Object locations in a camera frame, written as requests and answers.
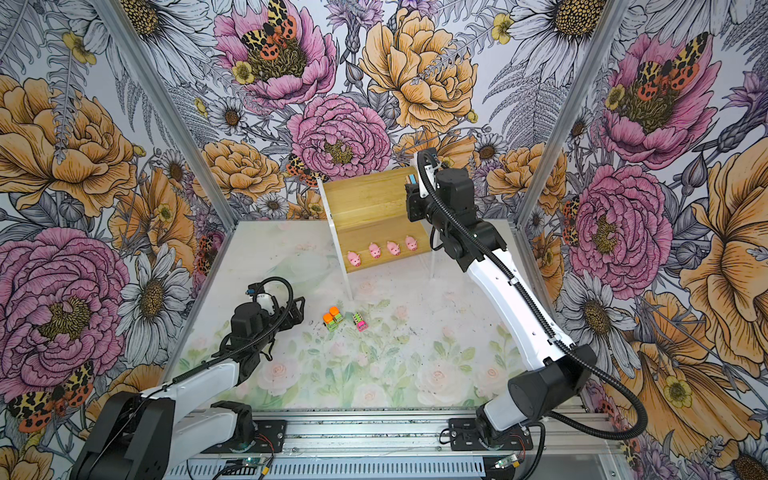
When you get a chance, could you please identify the pink pig toy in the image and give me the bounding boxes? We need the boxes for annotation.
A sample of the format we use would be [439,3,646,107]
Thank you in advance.
[346,251,362,268]
[368,242,381,259]
[386,241,401,256]
[405,235,419,251]

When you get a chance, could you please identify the pink green striped toy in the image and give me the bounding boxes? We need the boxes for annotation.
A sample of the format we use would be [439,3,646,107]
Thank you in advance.
[353,312,368,332]

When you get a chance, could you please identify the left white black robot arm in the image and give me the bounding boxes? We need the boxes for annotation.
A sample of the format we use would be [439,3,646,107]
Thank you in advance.
[70,290,305,479]

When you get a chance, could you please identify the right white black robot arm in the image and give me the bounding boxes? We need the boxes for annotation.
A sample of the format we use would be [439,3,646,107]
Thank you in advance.
[405,169,597,446]

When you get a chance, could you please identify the orange green toy car lower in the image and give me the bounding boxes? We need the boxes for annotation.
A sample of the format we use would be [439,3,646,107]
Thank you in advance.
[323,313,338,331]

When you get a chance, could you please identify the orange green toy car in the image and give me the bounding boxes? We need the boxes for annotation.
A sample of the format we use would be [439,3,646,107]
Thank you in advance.
[329,306,343,321]
[323,313,338,331]

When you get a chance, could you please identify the orange green toy car upper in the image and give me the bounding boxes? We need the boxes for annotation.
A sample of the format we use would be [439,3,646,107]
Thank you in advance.
[329,306,343,321]

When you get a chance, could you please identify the green circuit board right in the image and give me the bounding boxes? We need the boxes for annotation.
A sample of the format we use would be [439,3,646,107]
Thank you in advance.
[494,454,521,470]

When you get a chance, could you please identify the wooden two-tier white-frame shelf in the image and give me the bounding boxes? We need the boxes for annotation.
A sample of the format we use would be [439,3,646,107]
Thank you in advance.
[317,166,432,298]

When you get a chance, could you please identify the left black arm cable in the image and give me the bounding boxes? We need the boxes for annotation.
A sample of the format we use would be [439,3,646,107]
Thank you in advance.
[89,276,295,469]

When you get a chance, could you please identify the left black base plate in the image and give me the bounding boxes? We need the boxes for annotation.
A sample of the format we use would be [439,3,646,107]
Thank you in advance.
[203,420,287,455]

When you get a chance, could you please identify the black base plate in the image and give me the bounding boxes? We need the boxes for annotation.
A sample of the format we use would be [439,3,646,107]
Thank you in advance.
[203,420,287,455]
[447,417,533,452]

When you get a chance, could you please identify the right black corrugated cable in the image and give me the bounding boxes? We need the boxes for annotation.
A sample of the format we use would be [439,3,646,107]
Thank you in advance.
[415,148,649,480]

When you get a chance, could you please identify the aluminium front rail frame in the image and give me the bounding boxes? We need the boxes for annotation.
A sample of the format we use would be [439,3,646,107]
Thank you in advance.
[165,408,632,479]

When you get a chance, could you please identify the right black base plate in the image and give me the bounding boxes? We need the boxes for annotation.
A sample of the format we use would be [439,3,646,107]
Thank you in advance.
[447,417,533,452]

